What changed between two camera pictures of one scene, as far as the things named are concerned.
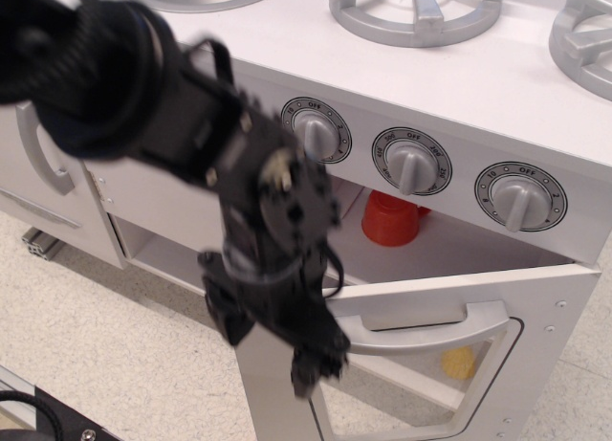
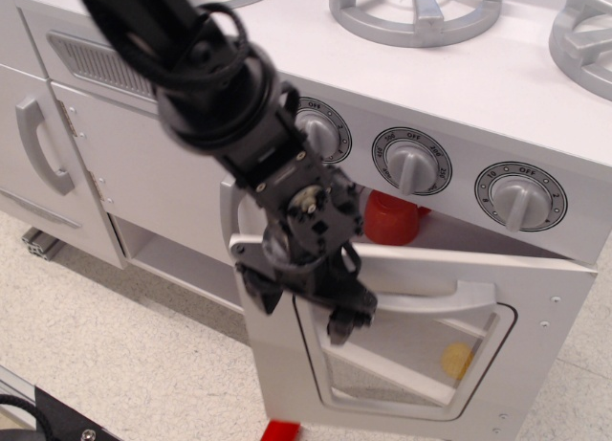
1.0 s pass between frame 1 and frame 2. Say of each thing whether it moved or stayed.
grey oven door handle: moved
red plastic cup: stayed
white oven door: moved
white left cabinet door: stayed
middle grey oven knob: stayed
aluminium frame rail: stayed
